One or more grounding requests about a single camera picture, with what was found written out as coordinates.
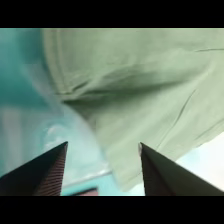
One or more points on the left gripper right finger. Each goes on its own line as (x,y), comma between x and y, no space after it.
(166,176)

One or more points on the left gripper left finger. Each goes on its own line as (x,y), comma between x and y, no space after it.
(40,175)

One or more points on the green shirt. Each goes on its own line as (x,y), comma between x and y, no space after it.
(140,86)

